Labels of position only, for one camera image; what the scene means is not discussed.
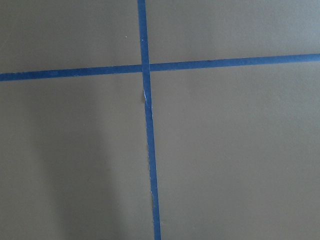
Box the brown paper table cover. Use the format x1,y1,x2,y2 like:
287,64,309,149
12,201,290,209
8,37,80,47
0,0,320,240

